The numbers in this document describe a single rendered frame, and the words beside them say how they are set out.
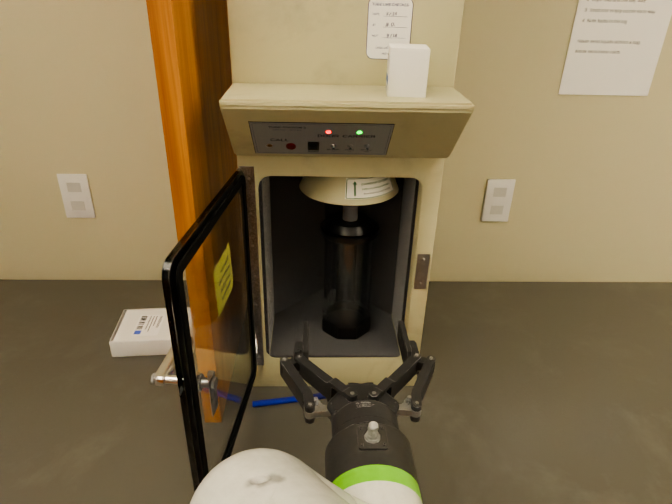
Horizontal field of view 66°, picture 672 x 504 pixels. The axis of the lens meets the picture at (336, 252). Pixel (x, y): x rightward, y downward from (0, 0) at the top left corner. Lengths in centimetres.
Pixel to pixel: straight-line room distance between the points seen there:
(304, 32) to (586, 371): 86
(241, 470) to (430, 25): 61
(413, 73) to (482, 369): 65
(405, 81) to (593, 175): 83
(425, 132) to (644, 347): 81
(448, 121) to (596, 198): 82
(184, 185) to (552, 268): 107
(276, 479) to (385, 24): 60
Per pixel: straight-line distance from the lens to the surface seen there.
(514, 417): 105
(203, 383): 67
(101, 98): 132
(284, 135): 73
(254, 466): 40
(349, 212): 93
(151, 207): 137
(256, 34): 78
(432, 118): 70
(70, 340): 127
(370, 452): 53
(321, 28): 77
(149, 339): 114
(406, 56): 70
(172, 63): 71
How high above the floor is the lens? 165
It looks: 28 degrees down
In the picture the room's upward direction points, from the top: 2 degrees clockwise
